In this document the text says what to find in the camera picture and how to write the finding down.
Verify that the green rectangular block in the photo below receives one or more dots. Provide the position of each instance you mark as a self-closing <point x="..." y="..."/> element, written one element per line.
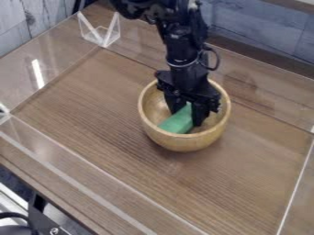
<point x="180" y="122"/>

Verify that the clear acrylic corner bracket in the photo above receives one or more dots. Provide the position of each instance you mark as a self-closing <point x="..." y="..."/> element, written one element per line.
<point x="102" y="36"/>

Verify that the clear acrylic tray wall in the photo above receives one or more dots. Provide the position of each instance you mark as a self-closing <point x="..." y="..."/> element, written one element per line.
<point x="89" y="150"/>

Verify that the round wooden bowl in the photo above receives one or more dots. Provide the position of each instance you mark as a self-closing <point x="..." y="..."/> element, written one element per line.
<point x="154" y="112"/>

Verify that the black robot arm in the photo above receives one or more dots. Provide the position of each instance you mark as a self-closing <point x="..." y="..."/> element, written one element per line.
<point x="184" y="32"/>

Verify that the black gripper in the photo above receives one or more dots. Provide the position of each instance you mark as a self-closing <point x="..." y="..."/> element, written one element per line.
<point x="185" y="84"/>

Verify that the black table leg bracket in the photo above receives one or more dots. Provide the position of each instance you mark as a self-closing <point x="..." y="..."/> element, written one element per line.
<point x="46" y="226"/>

